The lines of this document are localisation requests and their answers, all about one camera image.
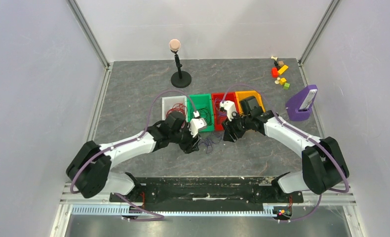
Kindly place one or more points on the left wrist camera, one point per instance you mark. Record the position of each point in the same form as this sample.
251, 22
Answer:
197, 124

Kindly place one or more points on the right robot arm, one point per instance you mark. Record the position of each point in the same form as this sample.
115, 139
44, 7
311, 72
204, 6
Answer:
323, 164

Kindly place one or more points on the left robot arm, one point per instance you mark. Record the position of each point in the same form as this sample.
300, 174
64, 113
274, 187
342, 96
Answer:
91, 169

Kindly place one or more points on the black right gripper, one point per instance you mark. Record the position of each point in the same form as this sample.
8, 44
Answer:
229, 131

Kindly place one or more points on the green plastic bin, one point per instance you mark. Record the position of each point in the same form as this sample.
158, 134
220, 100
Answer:
203, 103

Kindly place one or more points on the red plastic bin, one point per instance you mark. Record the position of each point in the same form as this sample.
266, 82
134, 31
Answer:
220, 116

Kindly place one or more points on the orange plastic bin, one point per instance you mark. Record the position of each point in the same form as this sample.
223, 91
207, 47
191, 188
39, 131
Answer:
240, 95

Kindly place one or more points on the white transparent plastic bin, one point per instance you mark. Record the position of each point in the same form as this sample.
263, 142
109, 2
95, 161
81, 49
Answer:
174, 104

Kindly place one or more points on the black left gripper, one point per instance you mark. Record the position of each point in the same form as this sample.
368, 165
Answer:
191, 145

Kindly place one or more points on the white cable duct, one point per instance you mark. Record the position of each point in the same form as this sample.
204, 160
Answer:
126, 210

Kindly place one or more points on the purple metronome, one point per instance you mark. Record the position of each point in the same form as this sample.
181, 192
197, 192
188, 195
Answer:
299, 106

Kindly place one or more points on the green wooden cube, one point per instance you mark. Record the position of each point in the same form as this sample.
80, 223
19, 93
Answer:
286, 86

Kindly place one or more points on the yellow wooden bar block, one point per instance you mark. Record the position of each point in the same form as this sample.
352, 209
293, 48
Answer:
282, 69

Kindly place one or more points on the red wooden block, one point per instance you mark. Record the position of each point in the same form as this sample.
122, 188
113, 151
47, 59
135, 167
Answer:
274, 72

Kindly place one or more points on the yellow wooden cube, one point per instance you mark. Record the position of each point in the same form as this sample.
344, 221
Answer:
282, 81

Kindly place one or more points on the black microphone stand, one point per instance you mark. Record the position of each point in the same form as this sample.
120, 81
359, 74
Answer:
179, 79

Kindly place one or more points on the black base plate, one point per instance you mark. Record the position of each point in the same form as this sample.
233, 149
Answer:
209, 193

